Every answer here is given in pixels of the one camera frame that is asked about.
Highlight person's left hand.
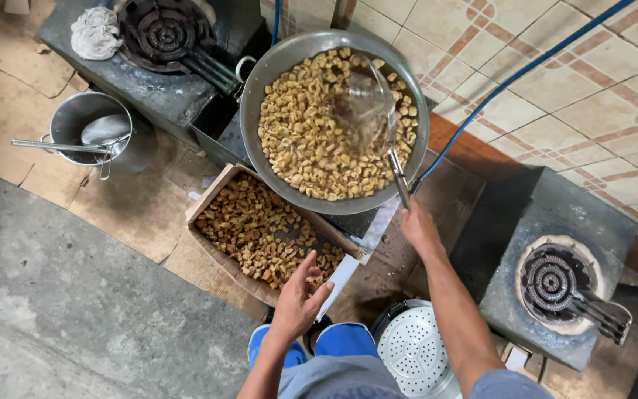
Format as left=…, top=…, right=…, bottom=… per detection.
left=268, top=250, right=335, bottom=341

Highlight person's right hand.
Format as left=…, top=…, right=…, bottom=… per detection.
left=400, top=197, right=449, bottom=265

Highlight metal mesh skimmer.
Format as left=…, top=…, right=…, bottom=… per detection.
left=331, top=54, right=413, bottom=212

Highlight greasy brown cardboard sheet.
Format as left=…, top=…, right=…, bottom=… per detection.
left=327, top=149, right=486, bottom=329

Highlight white paper sheet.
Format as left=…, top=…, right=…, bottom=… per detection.
left=316, top=195, right=403, bottom=323

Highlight black bucket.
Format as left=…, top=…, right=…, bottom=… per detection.
left=370, top=299, right=434, bottom=347

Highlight heap of pale fried pieces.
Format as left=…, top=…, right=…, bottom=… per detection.
left=257, top=48, right=419, bottom=201

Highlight person's blue right shoe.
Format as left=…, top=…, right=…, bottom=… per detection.
left=314, top=323, right=381, bottom=360

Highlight person's blue shoe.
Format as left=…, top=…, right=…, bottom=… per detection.
left=247, top=324, right=309, bottom=371
left=314, top=323, right=381, bottom=360

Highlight perforated round metal tray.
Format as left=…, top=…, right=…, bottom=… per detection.
left=377, top=306, right=462, bottom=399

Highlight grey concrete stove block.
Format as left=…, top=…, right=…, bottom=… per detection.
left=37, top=0, right=273, bottom=151
left=478, top=166, right=638, bottom=372

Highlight heap of brown fried pieces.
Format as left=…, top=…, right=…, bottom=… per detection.
left=194, top=173, right=346, bottom=290

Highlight black cast iron gas burner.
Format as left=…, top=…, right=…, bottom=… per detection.
left=115, top=0, right=243, bottom=98
left=519, top=244, right=634, bottom=348

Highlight person's blue left shoe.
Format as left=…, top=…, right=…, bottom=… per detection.
left=247, top=324, right=309, bottom=371

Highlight person's grey shorts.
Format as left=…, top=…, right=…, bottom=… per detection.
left=276, top=355, right=556, bottom=399

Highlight large metal wok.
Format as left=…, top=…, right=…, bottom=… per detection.
left=235, top=29, right=431, bottom=216

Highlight cardboard box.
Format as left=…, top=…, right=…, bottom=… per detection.
left=185, top=162, right=365, bottom=309

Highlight steel ladle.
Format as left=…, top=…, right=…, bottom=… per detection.
left=11, top=113, right=131, bottom=156

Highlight steel pot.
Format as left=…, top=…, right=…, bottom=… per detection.
left=39, top=91, right=159, bottom=177

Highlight crumpled white rag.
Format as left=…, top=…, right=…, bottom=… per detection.
left=70, top=7, right=125, bottom=61

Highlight flattened cardboard sheets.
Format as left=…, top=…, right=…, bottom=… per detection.
left=0, top=0, right=271, bottom=323

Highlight blue gas hose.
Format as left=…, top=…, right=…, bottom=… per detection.
left=409, top=0, right=637, bottom=196
left=271, top=0, right=282, bottom=48

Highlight steel wire-handled strainer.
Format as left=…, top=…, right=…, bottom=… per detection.
left=97, top=133, right=133, bottom=181

